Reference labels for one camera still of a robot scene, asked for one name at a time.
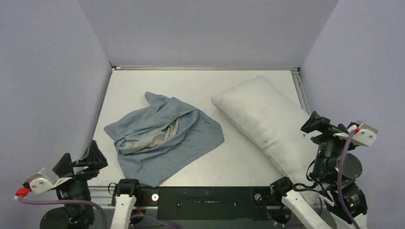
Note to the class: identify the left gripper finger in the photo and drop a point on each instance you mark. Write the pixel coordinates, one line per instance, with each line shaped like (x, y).
(92, 159)
(63, 168)

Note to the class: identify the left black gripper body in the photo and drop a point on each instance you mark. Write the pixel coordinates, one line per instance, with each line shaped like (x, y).
(78, 188)

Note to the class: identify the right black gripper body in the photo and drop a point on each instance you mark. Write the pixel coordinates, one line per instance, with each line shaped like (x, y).
(328, 144)

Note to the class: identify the cream white pillow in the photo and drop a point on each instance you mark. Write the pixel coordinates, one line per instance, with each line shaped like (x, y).
(273, 123)

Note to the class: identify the patchwork and blue pillowcase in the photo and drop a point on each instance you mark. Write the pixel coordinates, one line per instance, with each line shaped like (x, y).
(155, 142)

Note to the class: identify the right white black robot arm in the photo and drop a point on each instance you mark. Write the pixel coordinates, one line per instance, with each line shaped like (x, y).
(334, 172)

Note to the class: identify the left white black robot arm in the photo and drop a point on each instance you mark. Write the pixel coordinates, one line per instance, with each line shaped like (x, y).
(77, 210)

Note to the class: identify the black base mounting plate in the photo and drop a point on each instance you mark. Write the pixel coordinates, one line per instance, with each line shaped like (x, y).
(212, 203)

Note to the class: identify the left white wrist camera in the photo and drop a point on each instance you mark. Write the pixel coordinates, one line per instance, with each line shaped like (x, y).
(41, 181)

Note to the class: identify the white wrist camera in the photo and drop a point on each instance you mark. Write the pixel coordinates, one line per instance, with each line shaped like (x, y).
(41, 181)
(364, 133)

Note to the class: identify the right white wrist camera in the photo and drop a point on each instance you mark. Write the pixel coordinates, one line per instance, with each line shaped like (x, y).
(364, 133)

